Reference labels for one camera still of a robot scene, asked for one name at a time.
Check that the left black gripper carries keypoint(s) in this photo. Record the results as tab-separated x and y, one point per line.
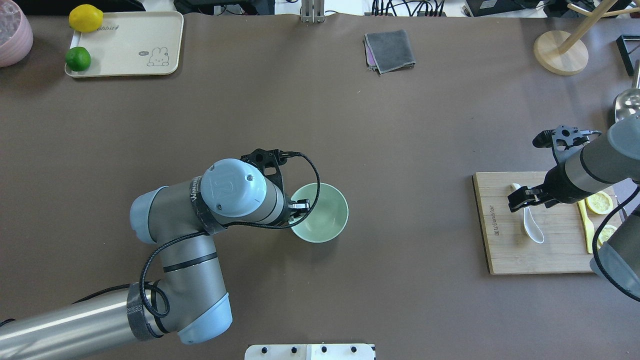
299	205

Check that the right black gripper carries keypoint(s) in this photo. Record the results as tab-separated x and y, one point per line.
557	183

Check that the green ceramic bowl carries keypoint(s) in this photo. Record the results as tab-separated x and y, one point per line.
328	218

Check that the white ceramic spoon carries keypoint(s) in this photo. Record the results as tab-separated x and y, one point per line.
529	224

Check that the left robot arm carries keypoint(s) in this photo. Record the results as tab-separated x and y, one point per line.
180	288

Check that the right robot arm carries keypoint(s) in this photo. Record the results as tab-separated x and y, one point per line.
588	161

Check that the pink bowl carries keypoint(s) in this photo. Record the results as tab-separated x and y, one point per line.
16	36

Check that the bamboo cutting board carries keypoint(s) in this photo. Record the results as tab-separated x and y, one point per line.
509	250

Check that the yellow plastic knife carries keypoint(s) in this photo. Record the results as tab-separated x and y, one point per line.
588	227

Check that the lemon slice near blade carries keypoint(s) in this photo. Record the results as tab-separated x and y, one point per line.
605	234

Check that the steel scoop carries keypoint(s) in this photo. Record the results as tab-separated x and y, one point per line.
627	103

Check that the wooden mug tree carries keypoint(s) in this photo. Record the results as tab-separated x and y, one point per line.
563	53

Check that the grey folded cloth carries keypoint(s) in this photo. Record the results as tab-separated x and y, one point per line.
388	51

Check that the beige tray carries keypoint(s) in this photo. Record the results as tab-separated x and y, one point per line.
143	43

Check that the green lime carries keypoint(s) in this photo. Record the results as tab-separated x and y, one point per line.
78	59

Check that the yellow lemon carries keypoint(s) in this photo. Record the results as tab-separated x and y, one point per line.
85	18

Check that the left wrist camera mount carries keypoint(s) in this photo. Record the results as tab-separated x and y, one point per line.
268	162

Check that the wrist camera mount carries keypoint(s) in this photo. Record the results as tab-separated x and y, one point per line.
268	162
563	136

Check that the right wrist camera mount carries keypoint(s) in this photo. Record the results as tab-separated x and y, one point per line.
563	136

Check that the lemon slice near handle end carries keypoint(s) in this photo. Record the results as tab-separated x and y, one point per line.
600	203

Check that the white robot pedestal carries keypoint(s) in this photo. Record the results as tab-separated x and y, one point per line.
312	351

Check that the aluminium frame post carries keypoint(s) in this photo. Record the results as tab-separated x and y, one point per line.
312	11

